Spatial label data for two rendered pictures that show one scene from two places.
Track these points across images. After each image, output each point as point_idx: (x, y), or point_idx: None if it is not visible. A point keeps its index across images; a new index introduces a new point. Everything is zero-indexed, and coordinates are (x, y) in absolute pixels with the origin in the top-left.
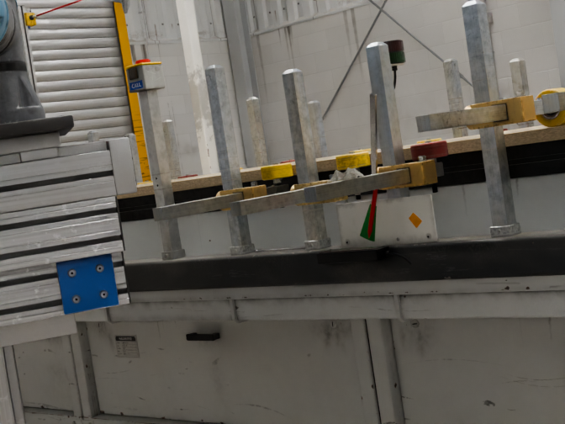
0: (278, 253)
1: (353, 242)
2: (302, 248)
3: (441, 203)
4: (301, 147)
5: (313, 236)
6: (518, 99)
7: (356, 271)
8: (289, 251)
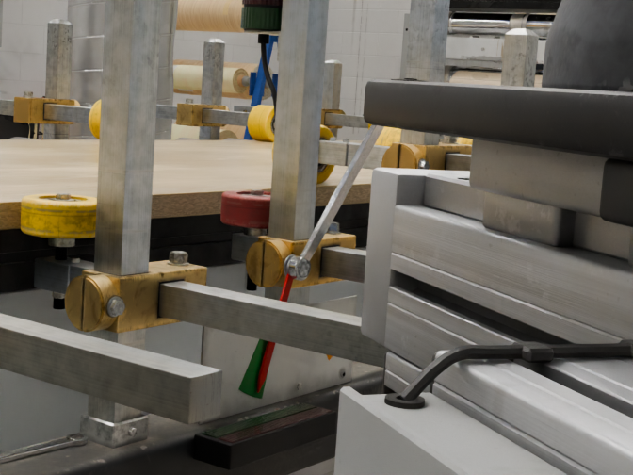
0: (59, 472)
1: (223, 407)
2: (61, 447)
3: None
4: (146, 181)
5: (131, 409)
6: (469, 149)
7: (238, 469)
8: (52, 460)
